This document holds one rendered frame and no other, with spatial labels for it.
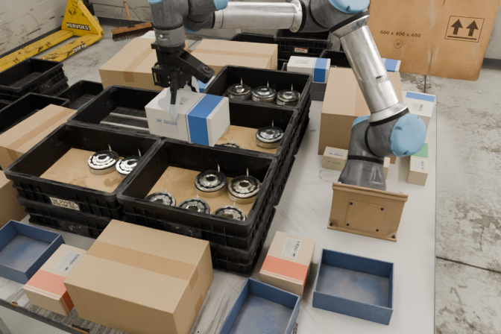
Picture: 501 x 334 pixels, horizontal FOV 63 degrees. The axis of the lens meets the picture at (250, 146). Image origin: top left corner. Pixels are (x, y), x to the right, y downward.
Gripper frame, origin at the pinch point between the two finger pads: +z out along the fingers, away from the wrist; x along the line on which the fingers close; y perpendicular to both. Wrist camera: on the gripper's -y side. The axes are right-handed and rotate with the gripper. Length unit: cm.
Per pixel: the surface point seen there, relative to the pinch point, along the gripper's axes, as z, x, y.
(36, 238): 40, 28, 46
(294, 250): 34, 11, -35
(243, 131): 28.4, -33.7, -2.3
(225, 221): 18.5, 20.0, -18.7
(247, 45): 21, -97, 20
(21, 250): 41, 33, 47
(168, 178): 28.3, 0.1, 11.4
